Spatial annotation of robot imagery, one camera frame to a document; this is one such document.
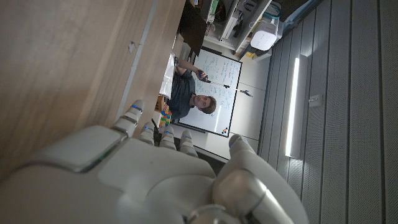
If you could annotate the black computer monitor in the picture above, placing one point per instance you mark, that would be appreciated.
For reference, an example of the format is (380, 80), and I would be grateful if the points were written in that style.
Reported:
(192, 28)

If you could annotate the colourful toy blocks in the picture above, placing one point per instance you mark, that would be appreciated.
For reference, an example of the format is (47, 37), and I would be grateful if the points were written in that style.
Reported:
(165, 116)

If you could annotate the whiteboard with black frame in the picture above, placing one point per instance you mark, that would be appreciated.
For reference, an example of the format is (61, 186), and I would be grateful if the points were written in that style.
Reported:
(227, 71)

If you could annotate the small grey ceiling box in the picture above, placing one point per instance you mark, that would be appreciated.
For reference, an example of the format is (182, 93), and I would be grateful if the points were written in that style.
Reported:
(315, 100)

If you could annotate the person in dark t-shirt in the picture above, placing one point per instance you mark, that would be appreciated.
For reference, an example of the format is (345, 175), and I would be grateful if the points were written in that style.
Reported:
(182, 90)

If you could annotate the long ceiling light strip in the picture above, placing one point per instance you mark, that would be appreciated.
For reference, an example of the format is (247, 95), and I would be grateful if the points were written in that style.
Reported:
(292, 109)

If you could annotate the long reacher grabber tool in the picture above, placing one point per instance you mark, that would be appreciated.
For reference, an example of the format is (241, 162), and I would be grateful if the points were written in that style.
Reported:
(230, 87)

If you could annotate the white shelf unit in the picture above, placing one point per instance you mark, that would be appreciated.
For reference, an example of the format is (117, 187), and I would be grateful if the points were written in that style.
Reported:
(230, 18)

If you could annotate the clear plastic bag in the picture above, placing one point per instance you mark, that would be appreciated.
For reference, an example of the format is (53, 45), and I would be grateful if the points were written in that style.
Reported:
(168, 81)

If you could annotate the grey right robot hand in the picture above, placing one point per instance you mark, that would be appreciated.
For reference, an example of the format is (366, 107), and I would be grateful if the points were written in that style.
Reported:
(140, 186)

